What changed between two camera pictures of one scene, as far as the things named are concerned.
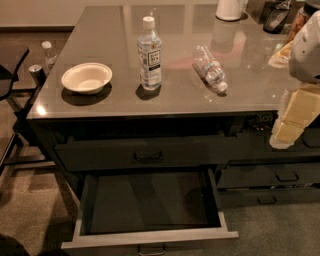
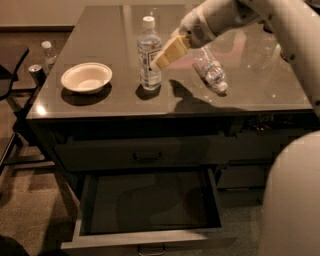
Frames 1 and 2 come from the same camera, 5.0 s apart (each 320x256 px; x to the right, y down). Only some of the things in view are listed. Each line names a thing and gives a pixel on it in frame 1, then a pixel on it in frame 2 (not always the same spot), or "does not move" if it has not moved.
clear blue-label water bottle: [149, 56] does not move
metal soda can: [38, 74] does not move
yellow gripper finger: [301, 105] to [175, 48]
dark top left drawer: [149, 153] does not move
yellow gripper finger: [285, 133] to [175, 32]
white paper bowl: [87, 78] does not move
